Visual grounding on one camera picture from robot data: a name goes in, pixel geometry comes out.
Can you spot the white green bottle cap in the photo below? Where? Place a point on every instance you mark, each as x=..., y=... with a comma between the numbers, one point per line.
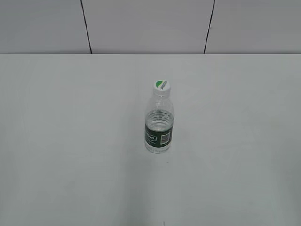
x=162, y=88

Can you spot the clear Cestbon water bottle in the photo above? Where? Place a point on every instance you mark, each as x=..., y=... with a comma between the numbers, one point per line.
x=159, y=122

